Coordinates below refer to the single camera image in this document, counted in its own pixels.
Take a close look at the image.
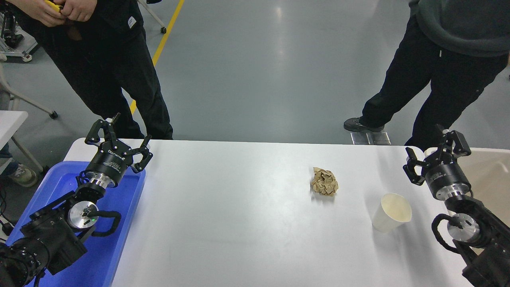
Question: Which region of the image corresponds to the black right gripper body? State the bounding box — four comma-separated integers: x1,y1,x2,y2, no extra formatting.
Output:
423,153,470,194

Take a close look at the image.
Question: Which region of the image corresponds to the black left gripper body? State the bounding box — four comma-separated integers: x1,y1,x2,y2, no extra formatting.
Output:
88,142,134,181

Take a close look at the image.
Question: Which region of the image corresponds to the white paper cup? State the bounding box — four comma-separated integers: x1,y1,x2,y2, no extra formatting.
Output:
372,193,412,234

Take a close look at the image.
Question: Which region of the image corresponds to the person's left hand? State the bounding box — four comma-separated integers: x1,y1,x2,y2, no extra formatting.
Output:
61,0,98,22

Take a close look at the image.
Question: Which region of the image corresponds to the person's right hand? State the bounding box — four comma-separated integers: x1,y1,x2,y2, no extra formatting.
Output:
24,0,67,28

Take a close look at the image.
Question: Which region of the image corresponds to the large pale bin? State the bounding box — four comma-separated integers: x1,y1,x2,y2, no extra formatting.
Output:
423,147,510,256

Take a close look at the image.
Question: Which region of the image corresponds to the blue plastic tray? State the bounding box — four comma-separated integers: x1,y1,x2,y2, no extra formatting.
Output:
5,160,146,287

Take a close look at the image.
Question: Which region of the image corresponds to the grey chair leg with caster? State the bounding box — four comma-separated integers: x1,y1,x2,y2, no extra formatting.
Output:
0,64,59,119

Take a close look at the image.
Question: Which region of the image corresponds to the person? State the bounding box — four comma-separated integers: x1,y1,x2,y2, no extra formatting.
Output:
0,0,174,140
0,143,39,188
343,0,510,151

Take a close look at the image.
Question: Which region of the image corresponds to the crumpled tan paper ball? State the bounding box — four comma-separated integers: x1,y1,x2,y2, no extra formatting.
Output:
310,167,339,197

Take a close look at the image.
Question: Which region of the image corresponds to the white side table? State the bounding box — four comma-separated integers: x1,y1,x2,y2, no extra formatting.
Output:
0,110,44,174

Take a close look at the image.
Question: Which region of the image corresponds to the equipment cart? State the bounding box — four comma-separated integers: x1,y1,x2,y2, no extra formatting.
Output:
0,8,40,62

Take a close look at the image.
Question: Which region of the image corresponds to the white frame leg with caster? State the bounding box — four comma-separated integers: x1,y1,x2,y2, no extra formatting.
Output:
137,0,167,34

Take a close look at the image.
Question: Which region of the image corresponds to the black power cable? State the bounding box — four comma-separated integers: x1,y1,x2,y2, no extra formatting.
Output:
0,187,14,240

